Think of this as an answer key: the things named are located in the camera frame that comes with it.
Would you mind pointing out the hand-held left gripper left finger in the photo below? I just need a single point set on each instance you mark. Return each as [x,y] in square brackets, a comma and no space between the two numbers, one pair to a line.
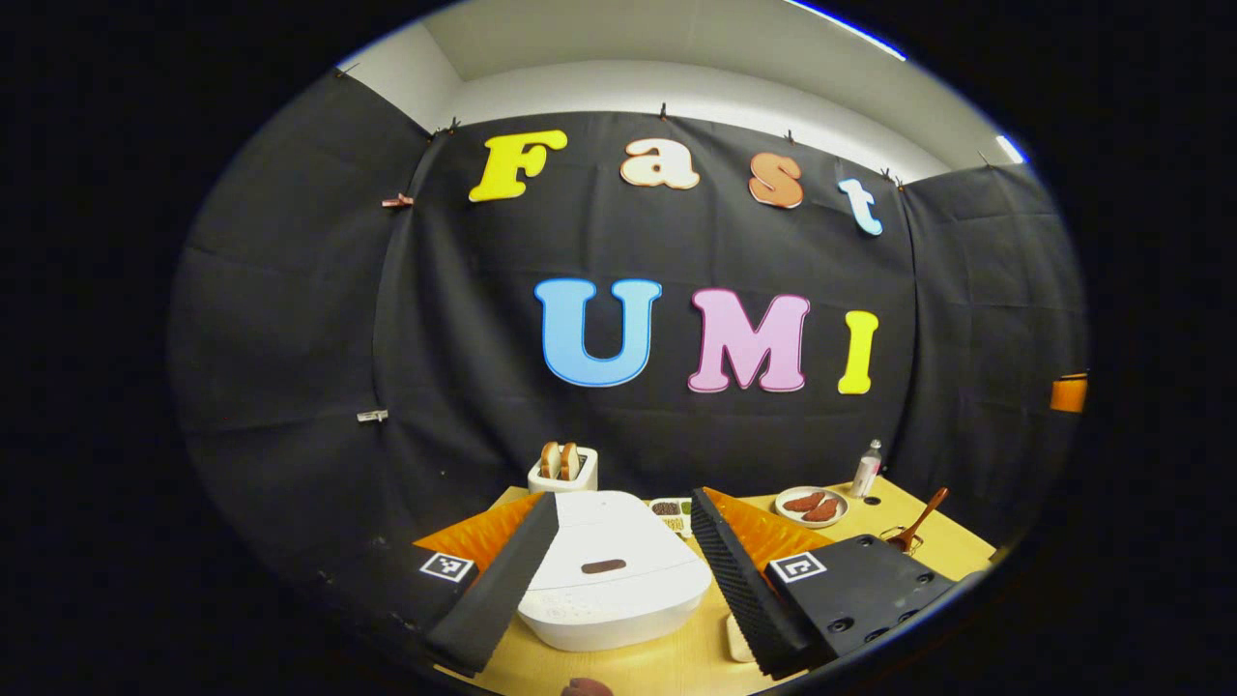
[503,580]

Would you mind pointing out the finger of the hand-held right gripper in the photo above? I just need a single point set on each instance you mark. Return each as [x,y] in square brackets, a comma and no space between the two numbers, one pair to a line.
[1069,393]

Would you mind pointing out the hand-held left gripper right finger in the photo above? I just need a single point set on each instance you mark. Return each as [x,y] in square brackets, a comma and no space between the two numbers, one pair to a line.
[739,590]

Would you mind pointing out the white rice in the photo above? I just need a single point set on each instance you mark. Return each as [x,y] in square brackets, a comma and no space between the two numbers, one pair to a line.
[740,640]

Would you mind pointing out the white rice cooker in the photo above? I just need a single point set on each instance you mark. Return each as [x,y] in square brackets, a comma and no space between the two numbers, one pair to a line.
[618,590]

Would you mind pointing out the brown wooden spoon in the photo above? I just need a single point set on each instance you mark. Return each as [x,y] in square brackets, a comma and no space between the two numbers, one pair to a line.
[926,517]

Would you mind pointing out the white round plate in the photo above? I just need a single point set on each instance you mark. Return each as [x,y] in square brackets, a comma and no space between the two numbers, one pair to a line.
[785,517]

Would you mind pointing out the white divided grain dish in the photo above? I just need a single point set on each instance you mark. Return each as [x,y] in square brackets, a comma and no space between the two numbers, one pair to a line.
[672,528]

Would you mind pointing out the red meat slice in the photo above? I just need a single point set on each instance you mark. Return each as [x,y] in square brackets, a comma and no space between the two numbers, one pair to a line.
[821,511]
[802,502]

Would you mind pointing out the white toaster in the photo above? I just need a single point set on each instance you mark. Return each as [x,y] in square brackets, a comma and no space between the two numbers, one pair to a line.
[560,486]

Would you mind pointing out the toasted bread slice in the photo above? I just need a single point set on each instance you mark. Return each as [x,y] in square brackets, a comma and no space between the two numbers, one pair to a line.
[550,460]
[571,460]

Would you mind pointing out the clear bottle with pink label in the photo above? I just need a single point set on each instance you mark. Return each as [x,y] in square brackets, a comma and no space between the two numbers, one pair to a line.
[865,474]

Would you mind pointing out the silver cloth clip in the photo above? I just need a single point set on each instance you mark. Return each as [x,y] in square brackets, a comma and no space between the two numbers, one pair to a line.
[372,416]

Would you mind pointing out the short ceiling light strip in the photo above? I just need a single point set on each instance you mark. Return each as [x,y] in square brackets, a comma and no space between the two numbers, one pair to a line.
[1011,150]

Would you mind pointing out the black backdrop cloth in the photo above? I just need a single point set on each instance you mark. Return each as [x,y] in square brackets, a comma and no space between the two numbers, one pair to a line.
[309,338]

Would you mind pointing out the copper cloth clip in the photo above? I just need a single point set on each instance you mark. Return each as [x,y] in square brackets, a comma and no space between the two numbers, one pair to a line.
[397,200]

